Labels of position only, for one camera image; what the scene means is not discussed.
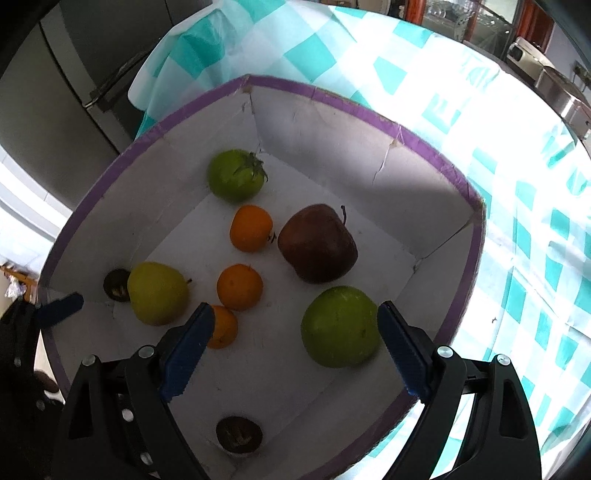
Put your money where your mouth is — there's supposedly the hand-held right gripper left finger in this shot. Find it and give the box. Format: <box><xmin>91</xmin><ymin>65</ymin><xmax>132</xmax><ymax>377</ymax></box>
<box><xmin>51</xmin><ymin>302</ymin><xmax>215</xmax><ymax>480</ymax></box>

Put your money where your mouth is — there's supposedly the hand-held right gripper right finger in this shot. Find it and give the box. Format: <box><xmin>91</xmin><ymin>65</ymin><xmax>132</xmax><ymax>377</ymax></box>
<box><xmin>378</xmin><ymin>301</ymin><xmax>543</xmax><ymax>480</ymax></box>

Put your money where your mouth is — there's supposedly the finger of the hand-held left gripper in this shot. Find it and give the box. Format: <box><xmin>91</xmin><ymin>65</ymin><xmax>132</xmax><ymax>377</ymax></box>
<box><xmin>4</xmin><ymin>292</ymin><xmax>85</xmax><ymax>407</ymax></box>

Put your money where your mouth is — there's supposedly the orange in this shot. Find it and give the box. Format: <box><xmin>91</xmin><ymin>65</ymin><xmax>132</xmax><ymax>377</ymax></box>
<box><xmin>205</xmin><ymin>305</ymin><xmax>239</xmax><ymax>350</ymax></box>
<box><xmin>230</xmin><ymin>204</ymin><xmax>274</xmax><ymax>253</ymax></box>
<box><xmin>217</xmin><ymin>264</ymin><xmax>264</xmax><ymax>311</ymax></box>

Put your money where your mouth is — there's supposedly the yellow-green apple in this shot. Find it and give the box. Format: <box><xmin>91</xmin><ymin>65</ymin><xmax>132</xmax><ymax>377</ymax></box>
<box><xmin>127</xmin><ymin>261</ymin><xmax>192</xmax><ymax>326</ymax></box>

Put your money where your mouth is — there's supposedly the large green apple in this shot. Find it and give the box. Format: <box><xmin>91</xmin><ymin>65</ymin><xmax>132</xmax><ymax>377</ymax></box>
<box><xmin>301</xmin><ymin>286</ymin><xmax>382</xmax><ymax>368</ymax></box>

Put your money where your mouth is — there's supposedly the red apple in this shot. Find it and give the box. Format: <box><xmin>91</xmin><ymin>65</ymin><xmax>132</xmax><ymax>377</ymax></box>
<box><xmin>277</xmin><ymin>203</ymin><xmax>359</xmax><ymax>284</ymax></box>

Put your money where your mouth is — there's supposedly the green tomato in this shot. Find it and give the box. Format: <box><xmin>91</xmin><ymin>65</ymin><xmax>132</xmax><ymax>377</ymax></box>
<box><xmin>208</xmin><ymin>148</ymin><xmax>269</xmax><ymax>204</ymax></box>

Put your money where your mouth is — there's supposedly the white box with purple rim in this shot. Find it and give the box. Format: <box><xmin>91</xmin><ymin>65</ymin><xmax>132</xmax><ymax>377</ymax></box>
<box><xmin>37</xmin><ymin>75</ymin><xmax>486</xmax><ymax>480</ymax></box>

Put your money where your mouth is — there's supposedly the wooden chair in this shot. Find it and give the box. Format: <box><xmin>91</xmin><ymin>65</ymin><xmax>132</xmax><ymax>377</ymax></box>
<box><xmin>0</xmin><ymin>262</ymin><xmax>40</xmax><ymax>305</ymax></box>

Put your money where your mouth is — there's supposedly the dark round fruit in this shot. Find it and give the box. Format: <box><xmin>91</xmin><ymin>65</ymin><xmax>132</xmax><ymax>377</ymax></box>
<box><xmin>215</xmin><ymin>415</ymin><xmax>264</xmax><ymax>457</ymax></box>
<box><xmin>103</xmin><ymin>269</ymin><xmax>132</xmax><ymax>303</ymax></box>

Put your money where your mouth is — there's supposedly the teal checkered tablecloth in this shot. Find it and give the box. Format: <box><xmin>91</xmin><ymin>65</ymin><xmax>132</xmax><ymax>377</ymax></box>
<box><xmin>128</xmin><ymin>0</ymin><xmax>591</xmax><ymax>476</ymax></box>

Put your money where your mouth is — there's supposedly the grey refrigerator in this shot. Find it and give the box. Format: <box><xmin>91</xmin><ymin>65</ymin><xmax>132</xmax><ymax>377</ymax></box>
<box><xmin>0</xmin><ymin>0</ymin><xmax>222</xmax><ymax>213</ymax></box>

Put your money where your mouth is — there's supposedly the white kitchen appliance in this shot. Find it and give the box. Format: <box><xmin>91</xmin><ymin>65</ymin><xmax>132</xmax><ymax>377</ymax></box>
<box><xmin>505</xmin><ymin>37</ymin><xmax>552</xmax><ymax>79</ymax></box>

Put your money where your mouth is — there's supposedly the glass display cabinet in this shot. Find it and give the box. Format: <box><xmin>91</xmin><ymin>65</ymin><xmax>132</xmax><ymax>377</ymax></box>
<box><xmin>422</xmin><ymin>0</ymin><xmax>522</xmax><ymax>51</ymax></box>

